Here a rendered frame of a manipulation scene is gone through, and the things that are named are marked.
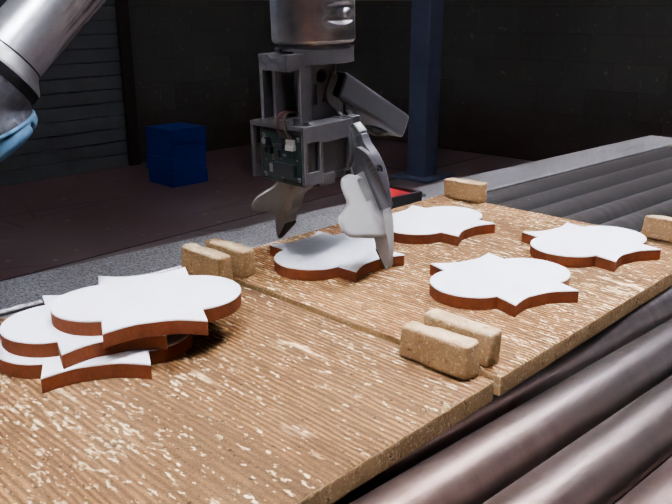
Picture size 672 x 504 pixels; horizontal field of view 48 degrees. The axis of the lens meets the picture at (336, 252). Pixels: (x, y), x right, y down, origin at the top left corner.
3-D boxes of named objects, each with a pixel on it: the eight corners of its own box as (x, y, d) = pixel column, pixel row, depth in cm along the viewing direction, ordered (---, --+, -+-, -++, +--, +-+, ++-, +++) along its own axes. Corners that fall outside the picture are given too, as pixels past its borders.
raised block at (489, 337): (419, 346, 56) (420, 311, 55) (434, 338, 58) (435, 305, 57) (488, 371, 52) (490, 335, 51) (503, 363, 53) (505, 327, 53)
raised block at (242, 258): (203, 265, 74) (202, 238, 73) (218, 261, 75) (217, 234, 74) (242, 280, 70) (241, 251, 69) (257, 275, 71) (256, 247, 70)
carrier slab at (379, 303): (197, 278, 75) (196, 263, 75) (443, 205, 103) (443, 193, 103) (499, 398, 52) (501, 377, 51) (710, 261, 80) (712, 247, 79)
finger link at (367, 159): (359, 225, 70) (318, 144, 71) (371, 221, 71) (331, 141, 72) (390, 203, 67) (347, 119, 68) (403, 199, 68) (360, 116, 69)
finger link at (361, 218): (353, 283, 67) (307, 191, 68) (395, 265, 71) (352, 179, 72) (374, 270, 64) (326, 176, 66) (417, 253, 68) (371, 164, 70)
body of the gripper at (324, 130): (251, 182, 70) (243, 49, 66) (316, 166, 76) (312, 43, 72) (308, 195, 65) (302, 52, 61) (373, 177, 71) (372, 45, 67)
